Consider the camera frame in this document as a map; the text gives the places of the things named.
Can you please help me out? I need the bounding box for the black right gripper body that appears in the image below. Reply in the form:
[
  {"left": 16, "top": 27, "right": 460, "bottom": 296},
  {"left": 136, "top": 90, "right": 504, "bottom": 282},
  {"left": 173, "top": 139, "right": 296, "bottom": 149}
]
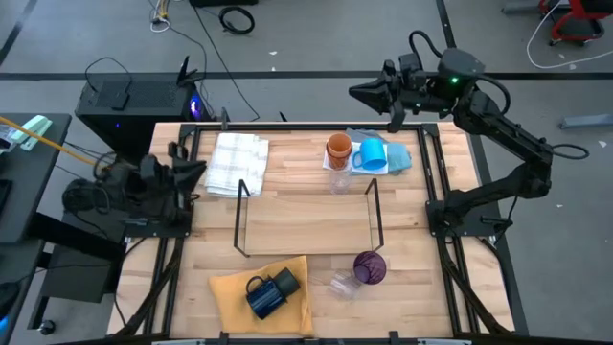
[{"left": 381, "top": 52, "right": 440, "bottom": 134}]

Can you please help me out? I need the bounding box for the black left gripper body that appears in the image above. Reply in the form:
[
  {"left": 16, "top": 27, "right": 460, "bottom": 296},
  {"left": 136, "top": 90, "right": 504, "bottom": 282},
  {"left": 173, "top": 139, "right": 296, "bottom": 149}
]
[{"left": 138, "top": 141, "right": 193, "bottom": 215}]

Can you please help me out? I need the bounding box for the light blue plastic mug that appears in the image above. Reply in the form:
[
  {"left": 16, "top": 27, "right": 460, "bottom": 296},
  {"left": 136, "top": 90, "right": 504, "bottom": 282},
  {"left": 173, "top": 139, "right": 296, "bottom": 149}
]
[{"left": 352, "top": 137, "right": 388, "bottom": 172}]

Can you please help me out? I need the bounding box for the peach matte plastic cup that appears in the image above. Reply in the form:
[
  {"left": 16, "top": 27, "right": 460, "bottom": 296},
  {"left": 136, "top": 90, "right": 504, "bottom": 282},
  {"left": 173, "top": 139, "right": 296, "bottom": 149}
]
[{"left": 327, "top": 132, "right": 354, "bottom": 164}]

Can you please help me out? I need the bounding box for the clear glass mug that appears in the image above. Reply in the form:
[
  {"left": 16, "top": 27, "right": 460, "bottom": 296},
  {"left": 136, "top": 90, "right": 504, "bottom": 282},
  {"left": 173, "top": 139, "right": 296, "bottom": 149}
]
[{"left": 329, "top": 165, "right": 353, "bottom": 196}]

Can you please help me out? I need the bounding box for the tall black cup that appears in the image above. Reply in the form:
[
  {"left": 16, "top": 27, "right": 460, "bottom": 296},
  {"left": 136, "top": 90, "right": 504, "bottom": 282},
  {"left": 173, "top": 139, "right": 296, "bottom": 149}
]
[{"left": 271, "top": 266, "right": 302, "bottom": 297}]

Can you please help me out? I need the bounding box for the dark blue enamel mug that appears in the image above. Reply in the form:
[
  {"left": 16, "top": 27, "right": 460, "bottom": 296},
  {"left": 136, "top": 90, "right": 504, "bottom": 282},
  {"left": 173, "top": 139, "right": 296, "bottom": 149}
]
[{"left": 245, "top": 275, "right": 288, "bottom": 321}]

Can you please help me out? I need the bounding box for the purple faceted tumbler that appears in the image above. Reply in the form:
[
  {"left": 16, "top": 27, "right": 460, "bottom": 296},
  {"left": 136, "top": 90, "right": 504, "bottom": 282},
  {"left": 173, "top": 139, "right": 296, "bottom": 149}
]
[{"left": 352, "top": 250, "right": 388, "bottom": 286}]

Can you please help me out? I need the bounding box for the clear plastic cup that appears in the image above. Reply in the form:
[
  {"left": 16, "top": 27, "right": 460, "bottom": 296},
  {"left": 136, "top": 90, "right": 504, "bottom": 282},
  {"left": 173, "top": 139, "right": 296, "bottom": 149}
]
[{"left": 328, "top": 268, "right": 361, "bottom": 302}]

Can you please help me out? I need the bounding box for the grey cloth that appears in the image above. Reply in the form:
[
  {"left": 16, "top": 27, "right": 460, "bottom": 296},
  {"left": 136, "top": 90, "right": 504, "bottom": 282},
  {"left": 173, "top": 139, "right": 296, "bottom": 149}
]
[{"left": 344, "top": 127, "right": 389, "bottom": 145}]

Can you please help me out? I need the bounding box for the white checked cloth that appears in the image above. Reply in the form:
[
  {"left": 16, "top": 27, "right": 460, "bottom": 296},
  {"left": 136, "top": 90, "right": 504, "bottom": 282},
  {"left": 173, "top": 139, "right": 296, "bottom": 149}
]
[{"left": 204, "top": 132, "right": 270, "bottom": 198}]

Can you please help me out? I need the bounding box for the teal cloth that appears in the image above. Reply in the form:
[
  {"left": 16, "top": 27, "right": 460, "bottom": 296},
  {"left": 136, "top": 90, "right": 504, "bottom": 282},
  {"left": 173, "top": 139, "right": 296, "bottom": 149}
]
[{"left": 382, "top": 142, "right": 413, "bottom": 174}]

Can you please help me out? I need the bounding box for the black computer tower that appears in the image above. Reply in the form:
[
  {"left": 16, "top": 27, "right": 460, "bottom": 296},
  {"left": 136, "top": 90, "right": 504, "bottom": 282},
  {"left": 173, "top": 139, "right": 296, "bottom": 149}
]
[{"left": 75, "top": 55, "right": 215, "bottom": 154}]

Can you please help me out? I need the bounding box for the black desk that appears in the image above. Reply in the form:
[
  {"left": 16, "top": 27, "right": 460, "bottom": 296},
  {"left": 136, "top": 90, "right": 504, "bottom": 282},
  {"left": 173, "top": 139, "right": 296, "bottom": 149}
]
[{"left": 0, "top": 112, "right": 73, "bottom": 245}]

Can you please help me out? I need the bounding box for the black floor stand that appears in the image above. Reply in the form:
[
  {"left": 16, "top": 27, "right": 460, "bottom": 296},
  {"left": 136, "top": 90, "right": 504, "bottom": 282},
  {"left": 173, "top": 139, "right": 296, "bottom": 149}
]
[{"left": 26, "top": 213, "right": 128, "bottom": 332}]

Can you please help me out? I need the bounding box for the yellow waffle cloth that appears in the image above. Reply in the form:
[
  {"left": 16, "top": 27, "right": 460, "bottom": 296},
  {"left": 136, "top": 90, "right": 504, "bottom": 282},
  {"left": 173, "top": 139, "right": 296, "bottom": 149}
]
[{"left": 208, "top": 255, "right": 315, "bottom": 337}]

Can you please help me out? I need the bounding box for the grey floor object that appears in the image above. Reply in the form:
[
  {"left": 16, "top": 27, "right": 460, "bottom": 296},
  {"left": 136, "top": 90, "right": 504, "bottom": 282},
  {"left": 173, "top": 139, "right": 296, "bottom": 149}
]
[{"left": 501, "top": 0, "right": 542, "bottom": 14}]

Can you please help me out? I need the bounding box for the mint green stapler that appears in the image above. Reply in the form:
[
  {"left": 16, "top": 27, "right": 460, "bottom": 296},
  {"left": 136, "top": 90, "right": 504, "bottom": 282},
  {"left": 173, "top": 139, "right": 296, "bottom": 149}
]
[{"left": 9, "top": 114, "right": 53, "bottom": 152}]

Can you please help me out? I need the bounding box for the red chair base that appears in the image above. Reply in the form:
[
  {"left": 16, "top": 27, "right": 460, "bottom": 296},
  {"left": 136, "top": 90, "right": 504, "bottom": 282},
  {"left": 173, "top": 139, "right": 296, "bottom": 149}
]
[{"left": 538, "top": 0, "right": 613, "bottom": 48}]

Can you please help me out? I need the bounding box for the black box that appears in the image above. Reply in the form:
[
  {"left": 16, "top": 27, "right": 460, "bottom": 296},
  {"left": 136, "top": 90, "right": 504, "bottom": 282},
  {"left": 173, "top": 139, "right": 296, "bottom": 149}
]
[{"left": 189, "top": 0, "right": 260, "bottom": 8}]

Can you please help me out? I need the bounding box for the grey metal floor bar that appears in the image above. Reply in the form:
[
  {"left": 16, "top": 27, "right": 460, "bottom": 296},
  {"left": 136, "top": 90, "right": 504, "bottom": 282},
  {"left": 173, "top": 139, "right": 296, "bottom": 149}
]
[{"left": 557, "top": 113, "right": 613, "bottom": 130}]

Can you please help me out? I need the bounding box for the yellow strap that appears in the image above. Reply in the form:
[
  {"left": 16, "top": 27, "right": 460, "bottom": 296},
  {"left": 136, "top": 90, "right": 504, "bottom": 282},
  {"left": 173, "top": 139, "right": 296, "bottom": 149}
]
[{"left": 0, "top": 115, "right": 104, "bottom": 169}]

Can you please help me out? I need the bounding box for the white floor cable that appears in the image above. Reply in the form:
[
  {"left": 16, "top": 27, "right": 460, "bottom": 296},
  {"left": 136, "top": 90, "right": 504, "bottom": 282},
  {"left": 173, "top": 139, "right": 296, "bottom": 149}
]
[{"left": 525, "top": 0, "right": 613, "bottom": 71}]

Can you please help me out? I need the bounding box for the yellow and white cable bundle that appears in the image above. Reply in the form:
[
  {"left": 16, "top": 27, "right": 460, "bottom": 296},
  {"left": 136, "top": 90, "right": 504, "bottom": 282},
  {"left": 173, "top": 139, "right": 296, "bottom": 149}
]
[{"left": 148, "top": 0, "right": 173, "bottom": 34}]

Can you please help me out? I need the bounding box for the coiled black cable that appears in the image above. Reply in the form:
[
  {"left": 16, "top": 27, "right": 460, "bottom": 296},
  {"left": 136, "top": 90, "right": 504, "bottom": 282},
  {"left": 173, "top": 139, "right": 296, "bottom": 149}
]
[{"left": 218, "top": 5, "right": 256, "bottom": 35}]

